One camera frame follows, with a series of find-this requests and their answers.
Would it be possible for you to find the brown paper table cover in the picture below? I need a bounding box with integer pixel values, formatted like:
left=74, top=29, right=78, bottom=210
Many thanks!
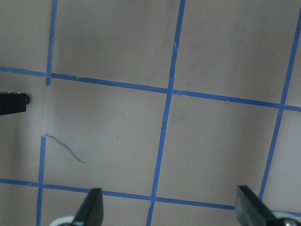
left=0, top=0, right=301, bottom=226

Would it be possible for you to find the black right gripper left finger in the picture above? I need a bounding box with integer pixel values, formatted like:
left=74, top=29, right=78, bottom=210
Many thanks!
left=71, top=188, right=104, bottom=226

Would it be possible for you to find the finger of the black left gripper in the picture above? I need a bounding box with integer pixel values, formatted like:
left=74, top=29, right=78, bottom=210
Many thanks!
left=0, top=92, right=27, bottom=115

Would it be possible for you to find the small black bearing gear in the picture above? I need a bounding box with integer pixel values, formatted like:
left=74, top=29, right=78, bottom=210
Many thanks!
left=26, top=95, right=31, bottom=105

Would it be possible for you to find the thin loose wire strand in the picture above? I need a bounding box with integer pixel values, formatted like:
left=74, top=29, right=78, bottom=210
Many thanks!
left=46, top=133, right=85, bottom=164

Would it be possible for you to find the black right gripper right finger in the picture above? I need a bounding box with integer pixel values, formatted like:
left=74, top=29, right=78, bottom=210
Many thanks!
left=236, top=186, right=279, bottom=226

